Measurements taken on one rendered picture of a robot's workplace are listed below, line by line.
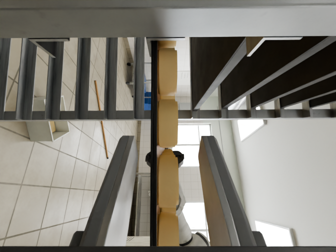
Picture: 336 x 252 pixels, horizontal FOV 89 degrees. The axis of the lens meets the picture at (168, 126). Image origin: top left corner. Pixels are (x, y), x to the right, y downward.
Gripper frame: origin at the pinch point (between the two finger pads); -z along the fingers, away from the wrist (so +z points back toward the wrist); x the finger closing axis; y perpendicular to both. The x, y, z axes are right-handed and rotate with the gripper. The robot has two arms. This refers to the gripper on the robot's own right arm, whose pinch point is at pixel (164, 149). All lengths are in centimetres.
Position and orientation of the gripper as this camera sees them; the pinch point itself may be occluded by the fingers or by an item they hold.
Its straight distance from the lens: 54.0
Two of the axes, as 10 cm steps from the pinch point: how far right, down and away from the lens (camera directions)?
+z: 0.0, 7.8, 6.3
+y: 0.0, 6.3, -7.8
